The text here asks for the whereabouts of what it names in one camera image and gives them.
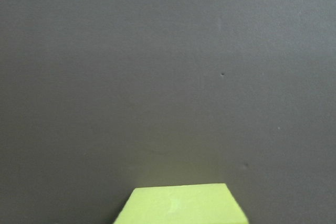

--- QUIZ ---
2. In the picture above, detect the yellow-green foam block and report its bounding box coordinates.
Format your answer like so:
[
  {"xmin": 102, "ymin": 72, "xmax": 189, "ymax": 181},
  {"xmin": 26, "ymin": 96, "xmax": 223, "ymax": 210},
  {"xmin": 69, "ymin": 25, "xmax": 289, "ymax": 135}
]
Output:
[{"xmin": 115, "ymin": 183, "xmax": 249, "ymax": 223}]

